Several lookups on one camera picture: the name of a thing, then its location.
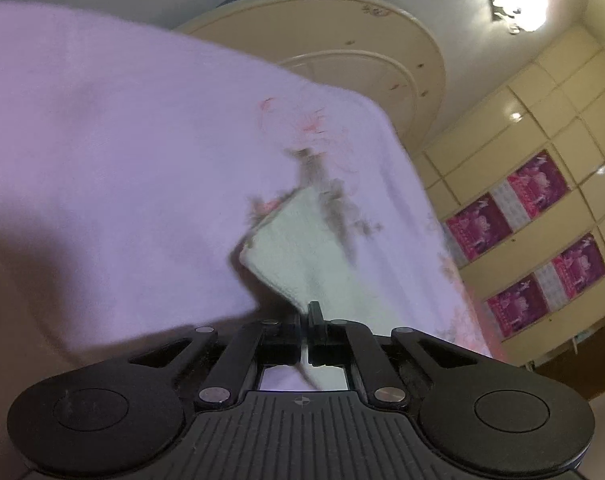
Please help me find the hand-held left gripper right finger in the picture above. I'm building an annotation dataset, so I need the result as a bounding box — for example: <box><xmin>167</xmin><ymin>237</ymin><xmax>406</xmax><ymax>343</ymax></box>
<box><xmin>307</xmin><ymin>302</ymin><xmax>484</xmax><ymax>407</ymax></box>

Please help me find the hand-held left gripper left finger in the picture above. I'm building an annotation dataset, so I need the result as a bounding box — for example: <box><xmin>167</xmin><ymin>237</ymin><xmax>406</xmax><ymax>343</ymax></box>
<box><xmin>127</xmin><ymin>318</ymin><xmax>303</xmax><ymax>407</ymax></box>

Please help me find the white floral blanket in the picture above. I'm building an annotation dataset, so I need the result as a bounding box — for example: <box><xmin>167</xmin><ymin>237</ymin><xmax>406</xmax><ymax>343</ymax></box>
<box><xmin>0</xmin><ymin>0</ymin><xmax>494</xmax><ymax>480</ymax></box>

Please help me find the ceiling lamp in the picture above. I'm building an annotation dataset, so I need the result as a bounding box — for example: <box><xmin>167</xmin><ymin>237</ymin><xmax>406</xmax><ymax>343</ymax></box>
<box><xmin>487</xmin><ymin>0</ymin><xmax>551</xmax><ymax>36</ymax></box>

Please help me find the pale green small cloth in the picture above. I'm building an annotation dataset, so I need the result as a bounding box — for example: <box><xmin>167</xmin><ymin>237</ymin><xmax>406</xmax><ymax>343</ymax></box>
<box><xmin>238</xmin><ymin>184</ymin><xmax>356</xmax><ymax>321</ymax></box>

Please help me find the dark brown door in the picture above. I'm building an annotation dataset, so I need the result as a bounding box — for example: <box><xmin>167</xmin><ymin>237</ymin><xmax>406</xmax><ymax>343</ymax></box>
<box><xmin>525</xmin><ymin>312</ymin><xmax>605</xmax><ymax>403</ymax></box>

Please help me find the pink wall poster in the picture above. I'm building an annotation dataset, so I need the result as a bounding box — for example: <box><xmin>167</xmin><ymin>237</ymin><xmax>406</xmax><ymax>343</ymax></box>
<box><xmin>445</xmin><ymin>192</ymin><xmax>513</xmax><ymax>264</ymax></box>
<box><xmin>552</xmin><ymin>232</ymin><xmax>605</xmax><ymax>301</ymax></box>
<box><xmin>507</xmin><ymin>150</ymin><xmax>569</xmax><ymax>219</ymax></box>
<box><xmin>486</xmin><ymin>275</ymin><xmax>551</xmax><ymax>339</ymax></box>

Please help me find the open wardrobe side shelf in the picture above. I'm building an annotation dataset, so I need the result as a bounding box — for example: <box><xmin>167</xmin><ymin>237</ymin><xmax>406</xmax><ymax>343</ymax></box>
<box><xmin>565</xmin><ymin>310</ymin><xmax>605</xmax><ymax>357</ymax></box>

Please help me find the cream wardrobe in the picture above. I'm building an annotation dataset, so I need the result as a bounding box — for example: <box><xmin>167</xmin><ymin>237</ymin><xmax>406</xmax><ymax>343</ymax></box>
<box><xmin>415</xmin><ymin>20</ymin><xmax>605</xmax><ymax>401</ymax></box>

